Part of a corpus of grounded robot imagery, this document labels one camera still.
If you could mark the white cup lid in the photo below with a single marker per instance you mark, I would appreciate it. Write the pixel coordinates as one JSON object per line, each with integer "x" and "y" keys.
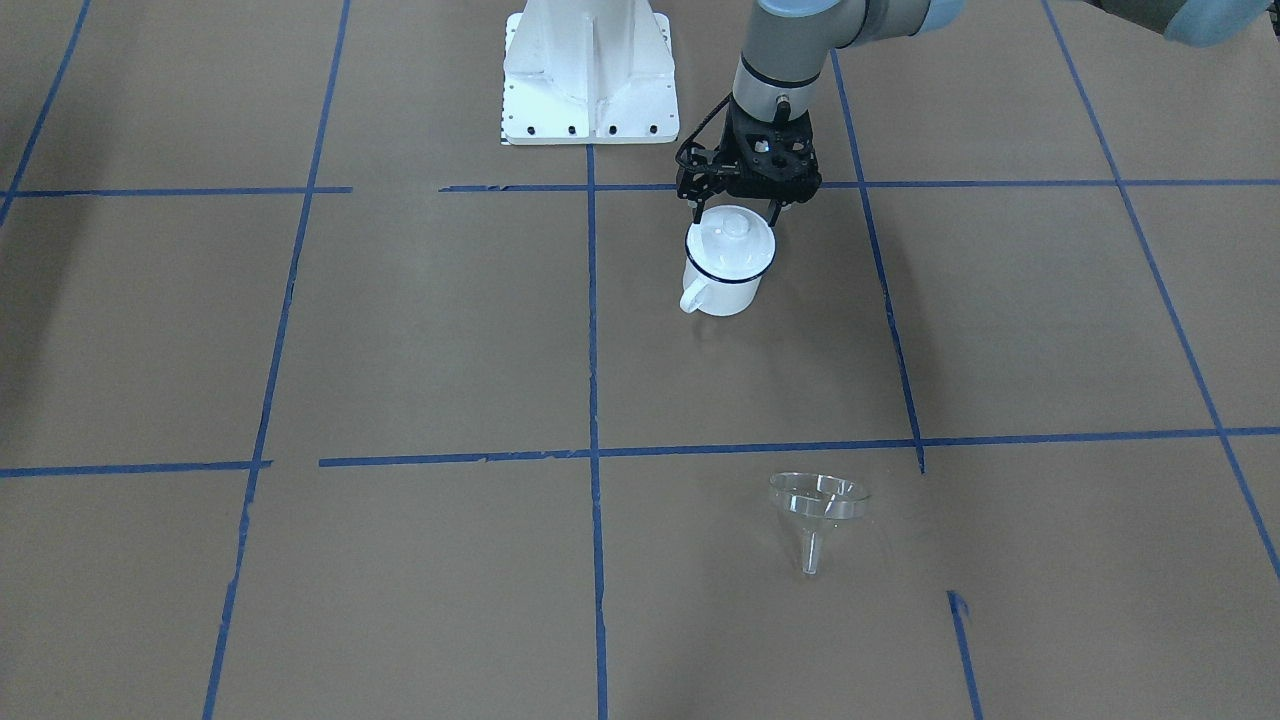
{"x": 731, "y": 244}

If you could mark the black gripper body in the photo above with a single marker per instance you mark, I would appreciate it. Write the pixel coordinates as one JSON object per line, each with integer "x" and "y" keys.
{"x": 700, "y": 180}

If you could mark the white enamel cup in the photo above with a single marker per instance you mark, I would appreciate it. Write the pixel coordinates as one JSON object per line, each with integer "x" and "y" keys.
{"x": 700, "y": 294}

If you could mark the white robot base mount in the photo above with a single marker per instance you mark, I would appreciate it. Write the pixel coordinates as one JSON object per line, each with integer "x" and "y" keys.
{"x": 578, "y": 72}

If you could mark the clear plastic funnel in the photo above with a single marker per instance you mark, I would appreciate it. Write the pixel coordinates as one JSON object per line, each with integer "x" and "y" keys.
{"x": 813, "y": 504}

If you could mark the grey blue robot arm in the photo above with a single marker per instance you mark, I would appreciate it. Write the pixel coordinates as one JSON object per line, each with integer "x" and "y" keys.
{"x": 787, "y": 46}

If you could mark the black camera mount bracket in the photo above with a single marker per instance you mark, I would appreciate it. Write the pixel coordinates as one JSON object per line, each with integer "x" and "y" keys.
{"x": 698, "y": 176}

